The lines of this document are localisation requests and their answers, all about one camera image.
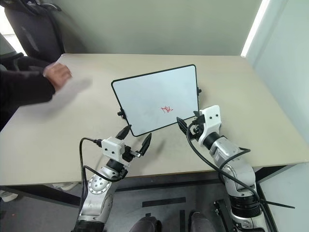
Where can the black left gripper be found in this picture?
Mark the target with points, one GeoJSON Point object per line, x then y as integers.
{"type": "Point", "coordinates": [128, 154]}

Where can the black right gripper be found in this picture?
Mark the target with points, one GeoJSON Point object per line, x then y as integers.
{"type": "Point", "coordinates": [196, 129]}

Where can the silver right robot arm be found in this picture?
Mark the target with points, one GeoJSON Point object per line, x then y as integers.
{"type": "Point", "coordinates": [239, 174]}

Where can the person's black sleeved forearm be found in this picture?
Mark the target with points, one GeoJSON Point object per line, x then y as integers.
{"type": "Point", "coordinates": [24, 84]}

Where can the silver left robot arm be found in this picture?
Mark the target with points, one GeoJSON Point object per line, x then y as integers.
{"type": "Point", "coordinates": [96, 186]}

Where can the person's bare hand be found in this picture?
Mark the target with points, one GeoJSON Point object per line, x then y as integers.
{"type": "Point", "coordinates": [58, 73]}

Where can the dark grey rounded shape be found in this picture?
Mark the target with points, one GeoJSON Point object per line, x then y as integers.
{"type": "Point", "coordinates": [201, 222]}
{"type": "Point", "coordinates": [144, 224]}

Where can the white sneaker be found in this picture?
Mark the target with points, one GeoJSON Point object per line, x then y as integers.
{"type": "Point", "coordinates": [8, 196]}

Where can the black office chair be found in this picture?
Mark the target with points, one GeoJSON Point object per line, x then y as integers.
{"type": "Point", "coordinates": [36, 31]}

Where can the dark grey office chair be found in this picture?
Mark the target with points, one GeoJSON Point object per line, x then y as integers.
{"type": "Point", "coordinates": [4, 47]}

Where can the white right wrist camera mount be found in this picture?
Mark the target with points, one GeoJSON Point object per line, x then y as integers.
{"type": "Point", "coordinates": [211, 120]}

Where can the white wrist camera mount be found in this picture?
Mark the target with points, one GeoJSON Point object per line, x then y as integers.
{"type": "Point", "coordinates": [211, 120]}
{"type": "Point", "coordinates": [111, 148]}

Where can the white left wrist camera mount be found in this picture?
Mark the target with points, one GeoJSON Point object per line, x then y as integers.
{"type": "Point", "coordinates": [111, 148]}

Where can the white board with black frame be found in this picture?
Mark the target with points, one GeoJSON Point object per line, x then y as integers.
{"type": "Point", "coordinates": [154, 96]}

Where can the black metal floor bracket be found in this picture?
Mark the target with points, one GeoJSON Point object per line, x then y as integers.
{"type": "Point", "coordinates": [223, 212]}

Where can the black metal table frame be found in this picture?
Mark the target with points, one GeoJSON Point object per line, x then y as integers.
{"type": "Point", "coordinates": [48, 193]}

